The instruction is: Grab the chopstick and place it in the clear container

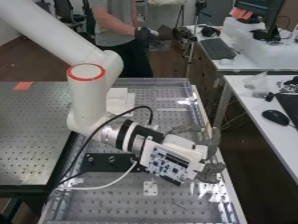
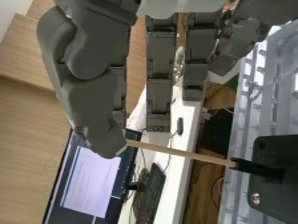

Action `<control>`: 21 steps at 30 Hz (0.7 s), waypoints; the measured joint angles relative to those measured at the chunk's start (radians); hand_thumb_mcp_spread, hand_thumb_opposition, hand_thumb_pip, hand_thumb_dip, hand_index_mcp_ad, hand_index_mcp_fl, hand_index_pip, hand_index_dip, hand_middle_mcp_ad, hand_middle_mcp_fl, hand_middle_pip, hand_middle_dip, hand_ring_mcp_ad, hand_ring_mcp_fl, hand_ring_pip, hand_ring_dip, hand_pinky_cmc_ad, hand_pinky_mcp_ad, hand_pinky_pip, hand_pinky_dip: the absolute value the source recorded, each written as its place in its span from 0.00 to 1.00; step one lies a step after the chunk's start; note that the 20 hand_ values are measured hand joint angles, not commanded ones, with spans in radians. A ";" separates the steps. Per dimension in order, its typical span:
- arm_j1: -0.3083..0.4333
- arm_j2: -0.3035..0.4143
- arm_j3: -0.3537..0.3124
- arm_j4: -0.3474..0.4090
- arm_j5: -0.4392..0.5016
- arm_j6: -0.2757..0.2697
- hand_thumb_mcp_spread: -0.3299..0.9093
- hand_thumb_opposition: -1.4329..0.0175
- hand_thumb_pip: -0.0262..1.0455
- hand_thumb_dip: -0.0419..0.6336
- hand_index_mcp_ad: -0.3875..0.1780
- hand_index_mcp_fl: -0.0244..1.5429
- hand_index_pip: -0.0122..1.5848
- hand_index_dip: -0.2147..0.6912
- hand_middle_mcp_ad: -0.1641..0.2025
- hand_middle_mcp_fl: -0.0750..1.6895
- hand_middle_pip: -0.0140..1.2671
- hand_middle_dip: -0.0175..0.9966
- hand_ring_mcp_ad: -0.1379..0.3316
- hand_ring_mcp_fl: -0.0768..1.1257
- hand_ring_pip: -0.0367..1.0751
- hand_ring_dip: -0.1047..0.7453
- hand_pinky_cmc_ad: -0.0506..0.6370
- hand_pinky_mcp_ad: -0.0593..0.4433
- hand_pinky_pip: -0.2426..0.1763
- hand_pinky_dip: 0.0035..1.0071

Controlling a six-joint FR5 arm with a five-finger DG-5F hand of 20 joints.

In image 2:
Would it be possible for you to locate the clear box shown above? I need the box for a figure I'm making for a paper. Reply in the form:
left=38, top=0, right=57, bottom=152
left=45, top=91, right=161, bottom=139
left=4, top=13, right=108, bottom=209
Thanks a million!
left=217, top=20, right=298, bottom=224

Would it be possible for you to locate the white desk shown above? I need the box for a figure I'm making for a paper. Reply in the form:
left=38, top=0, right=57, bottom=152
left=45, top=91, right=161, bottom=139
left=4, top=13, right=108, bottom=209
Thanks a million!
left=117, top=75, right=210, bottom=224

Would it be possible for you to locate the dark grey robot hand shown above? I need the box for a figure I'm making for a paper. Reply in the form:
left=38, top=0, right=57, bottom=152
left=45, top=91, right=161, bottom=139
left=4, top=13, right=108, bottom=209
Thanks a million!
left=36, top=0, right=298, bottom=159

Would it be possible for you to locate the black computer mouse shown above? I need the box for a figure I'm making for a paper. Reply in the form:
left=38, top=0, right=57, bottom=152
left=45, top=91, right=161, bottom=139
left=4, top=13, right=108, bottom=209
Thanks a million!
left=175, top=116, right=185, bottom=136

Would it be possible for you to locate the wooden chopstick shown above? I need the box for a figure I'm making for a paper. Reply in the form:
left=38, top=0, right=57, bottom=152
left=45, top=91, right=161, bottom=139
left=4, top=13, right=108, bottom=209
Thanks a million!
left=125, top=139, right=239, bottom=168

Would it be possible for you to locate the black plate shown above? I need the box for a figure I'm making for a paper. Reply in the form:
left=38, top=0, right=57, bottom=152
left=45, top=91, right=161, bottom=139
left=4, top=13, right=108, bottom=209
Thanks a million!
left=246, top=134, right=298, bottom=224

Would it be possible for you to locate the thin stick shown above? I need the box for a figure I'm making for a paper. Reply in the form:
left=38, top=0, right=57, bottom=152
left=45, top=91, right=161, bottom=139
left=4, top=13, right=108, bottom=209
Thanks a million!
left=229, top=157, right=286, bottom=184

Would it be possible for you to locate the computer monitor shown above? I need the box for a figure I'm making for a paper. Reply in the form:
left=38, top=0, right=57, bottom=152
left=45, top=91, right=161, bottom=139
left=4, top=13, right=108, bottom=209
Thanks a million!
left=41, top=128, right=139, bottom=224

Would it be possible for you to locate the black keyboard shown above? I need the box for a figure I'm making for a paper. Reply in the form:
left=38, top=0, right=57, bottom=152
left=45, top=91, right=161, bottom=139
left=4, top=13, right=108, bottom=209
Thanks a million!
left=131, top=162, right=167, bottom=224

